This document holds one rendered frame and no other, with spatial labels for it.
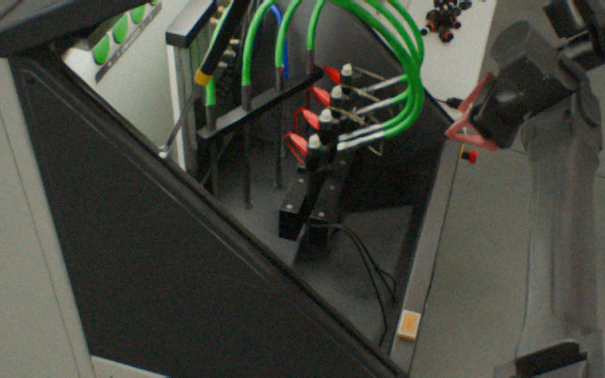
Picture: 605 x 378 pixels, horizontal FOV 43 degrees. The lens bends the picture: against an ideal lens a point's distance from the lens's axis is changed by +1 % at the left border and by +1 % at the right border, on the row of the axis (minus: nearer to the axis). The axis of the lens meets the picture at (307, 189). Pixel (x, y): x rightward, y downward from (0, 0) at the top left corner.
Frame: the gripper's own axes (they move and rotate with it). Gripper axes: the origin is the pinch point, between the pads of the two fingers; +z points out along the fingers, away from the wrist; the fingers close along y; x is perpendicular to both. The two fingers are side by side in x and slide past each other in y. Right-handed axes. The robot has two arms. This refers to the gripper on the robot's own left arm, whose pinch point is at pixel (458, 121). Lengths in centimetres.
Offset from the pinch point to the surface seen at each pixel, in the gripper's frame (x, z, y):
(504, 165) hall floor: 109, 128, -119
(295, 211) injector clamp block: 4.5, 44.5, 5.0
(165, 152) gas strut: -27.3, 19.9, 24.5
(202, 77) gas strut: -32.2, 4.8, 20.7
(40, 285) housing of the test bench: -23, 59, 41
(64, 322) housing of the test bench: -15, 64, 42
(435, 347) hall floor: 97, 106, -25
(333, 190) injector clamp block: 8.7, 43.5, -3.6
